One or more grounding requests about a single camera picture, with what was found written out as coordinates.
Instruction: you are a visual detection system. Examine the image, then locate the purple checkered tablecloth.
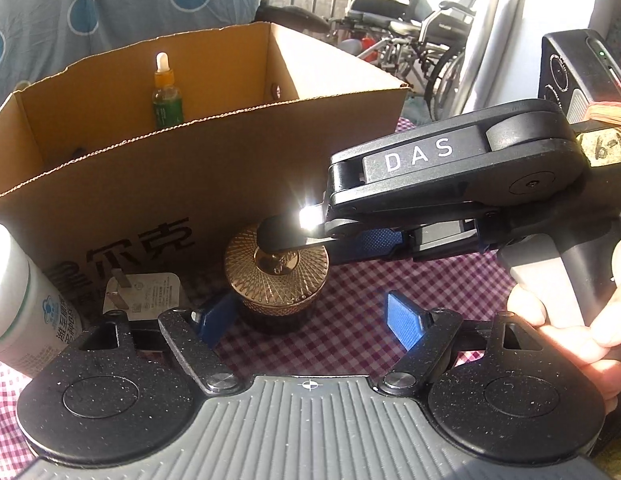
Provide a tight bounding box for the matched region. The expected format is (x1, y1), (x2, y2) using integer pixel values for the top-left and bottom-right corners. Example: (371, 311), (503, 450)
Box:
(0, 115), (611, 461)

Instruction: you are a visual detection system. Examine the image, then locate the white charger plug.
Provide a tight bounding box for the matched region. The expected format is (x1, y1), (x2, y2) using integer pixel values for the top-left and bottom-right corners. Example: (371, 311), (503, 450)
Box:
(101, 269), (191, 323)

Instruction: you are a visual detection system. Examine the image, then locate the wheelchair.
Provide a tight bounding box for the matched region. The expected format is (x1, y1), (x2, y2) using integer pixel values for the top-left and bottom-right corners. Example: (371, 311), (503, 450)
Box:
(341, 0), (484, 108)

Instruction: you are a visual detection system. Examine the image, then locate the white plastic bottle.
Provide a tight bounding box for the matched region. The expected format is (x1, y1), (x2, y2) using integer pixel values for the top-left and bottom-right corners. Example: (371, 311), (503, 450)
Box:
(0, 222), (84, 376)

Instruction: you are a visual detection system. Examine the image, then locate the person's right hand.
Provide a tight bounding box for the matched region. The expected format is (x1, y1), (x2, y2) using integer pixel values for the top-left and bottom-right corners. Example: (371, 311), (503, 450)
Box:
(505, 272), (621, 413)

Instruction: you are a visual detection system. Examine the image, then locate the grey blue dotted blanket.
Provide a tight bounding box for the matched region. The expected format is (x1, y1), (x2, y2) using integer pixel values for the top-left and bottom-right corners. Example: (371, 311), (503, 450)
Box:
(0, 0), (261, 106)

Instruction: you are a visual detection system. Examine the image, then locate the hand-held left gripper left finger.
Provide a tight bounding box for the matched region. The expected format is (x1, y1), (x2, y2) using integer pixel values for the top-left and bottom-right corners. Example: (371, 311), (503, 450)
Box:
(78, 292), (241, 395)

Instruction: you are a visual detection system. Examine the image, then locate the brown cardboard box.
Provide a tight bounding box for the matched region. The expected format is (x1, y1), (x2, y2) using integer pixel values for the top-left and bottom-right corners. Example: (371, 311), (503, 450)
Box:
(0, 21), (411, 311)

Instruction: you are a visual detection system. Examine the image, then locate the green glass dropper bottle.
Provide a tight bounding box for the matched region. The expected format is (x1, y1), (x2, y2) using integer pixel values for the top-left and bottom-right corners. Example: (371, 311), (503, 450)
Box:
(150, 51), (185, 129)

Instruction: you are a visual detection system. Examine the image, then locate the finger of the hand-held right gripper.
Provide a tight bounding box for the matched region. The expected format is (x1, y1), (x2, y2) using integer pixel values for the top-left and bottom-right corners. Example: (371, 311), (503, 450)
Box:
(333, 217), (491, 263)
(258, 125), (491, 252)

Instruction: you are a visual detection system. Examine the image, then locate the dark padded seat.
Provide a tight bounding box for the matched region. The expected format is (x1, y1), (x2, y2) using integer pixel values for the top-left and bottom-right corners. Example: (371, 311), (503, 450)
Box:
(254, 0), (332, 33)

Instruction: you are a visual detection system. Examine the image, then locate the gold lidded jar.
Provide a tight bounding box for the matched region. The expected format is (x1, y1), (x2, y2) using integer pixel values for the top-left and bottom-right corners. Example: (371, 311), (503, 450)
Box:
(224, 224), (331, 335)

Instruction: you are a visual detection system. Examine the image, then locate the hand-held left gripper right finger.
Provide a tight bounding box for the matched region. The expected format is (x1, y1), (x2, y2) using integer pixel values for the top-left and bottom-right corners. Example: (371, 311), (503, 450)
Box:
(378, 290), (546, 395)

